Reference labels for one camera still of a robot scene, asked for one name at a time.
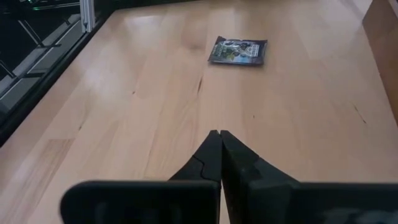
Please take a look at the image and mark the wooden three-compartment tea box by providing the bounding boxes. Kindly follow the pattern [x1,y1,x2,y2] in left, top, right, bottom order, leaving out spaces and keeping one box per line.
[362,0,398,125]

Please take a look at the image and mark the silver aluminium profile post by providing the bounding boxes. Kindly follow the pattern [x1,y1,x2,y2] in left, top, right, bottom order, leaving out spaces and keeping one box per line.
[79,0,96,34]

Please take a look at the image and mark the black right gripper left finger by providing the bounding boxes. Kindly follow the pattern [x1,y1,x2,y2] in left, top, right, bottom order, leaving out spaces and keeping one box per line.
[60,130,223,224]

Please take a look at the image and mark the dark blue blackcurrant tea bag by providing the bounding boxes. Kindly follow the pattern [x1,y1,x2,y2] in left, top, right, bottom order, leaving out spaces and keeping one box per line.
[207,35,268,66]

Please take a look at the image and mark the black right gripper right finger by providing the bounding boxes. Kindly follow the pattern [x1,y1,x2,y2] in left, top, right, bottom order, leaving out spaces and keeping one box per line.
[220,130,398,224]

